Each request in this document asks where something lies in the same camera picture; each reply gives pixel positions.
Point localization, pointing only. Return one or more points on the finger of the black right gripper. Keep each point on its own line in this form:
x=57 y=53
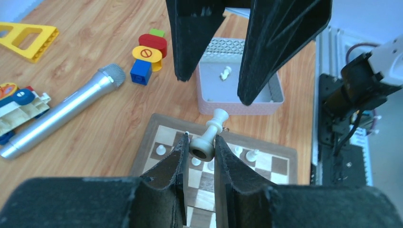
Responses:
x=193 y=23
x=277 y=30

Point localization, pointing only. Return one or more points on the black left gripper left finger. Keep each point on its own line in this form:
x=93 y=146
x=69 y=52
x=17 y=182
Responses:
x=110 y=198

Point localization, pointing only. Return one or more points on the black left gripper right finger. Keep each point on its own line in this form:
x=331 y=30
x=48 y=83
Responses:
x=283 y=201

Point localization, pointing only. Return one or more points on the white chess queen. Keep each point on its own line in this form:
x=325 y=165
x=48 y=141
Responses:
x=202 y=148

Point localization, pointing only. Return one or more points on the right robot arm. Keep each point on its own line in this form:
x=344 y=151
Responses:
x=367 y=80

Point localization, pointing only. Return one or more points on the white chess piece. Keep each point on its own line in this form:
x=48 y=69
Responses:
x=251 y=156

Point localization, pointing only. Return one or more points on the white chess pawn corner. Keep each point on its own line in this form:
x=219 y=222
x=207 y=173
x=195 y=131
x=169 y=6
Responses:
x=160 y=150

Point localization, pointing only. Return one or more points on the white chess pawn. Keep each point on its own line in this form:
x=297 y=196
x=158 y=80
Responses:
x=195 y=161
x=238 y=151

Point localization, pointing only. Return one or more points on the wooden chess board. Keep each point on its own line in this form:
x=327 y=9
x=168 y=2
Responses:
x=278 y=164

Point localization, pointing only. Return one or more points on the green duplo brick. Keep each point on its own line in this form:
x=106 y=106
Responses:
x=157 y=32

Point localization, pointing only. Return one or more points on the red rounded block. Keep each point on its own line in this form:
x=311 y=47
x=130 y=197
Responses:
x=153 y=41

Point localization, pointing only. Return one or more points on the yellow no-entry sign block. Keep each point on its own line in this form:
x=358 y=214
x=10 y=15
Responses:
x=150 y=55

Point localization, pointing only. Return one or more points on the blue duplo brick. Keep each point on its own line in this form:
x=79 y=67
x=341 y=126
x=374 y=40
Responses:
x=141 y=72

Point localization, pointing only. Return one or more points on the silver toy microphone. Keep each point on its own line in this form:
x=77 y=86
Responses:
x=104 y=81

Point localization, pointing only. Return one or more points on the yellow triangle toy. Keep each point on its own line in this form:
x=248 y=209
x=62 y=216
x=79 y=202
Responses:
x=27 y=40

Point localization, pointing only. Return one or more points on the white blue toy car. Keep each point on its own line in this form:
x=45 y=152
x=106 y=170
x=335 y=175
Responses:
x=18 y=106

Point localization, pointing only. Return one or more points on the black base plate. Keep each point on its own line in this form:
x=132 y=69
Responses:
x=345 y=167

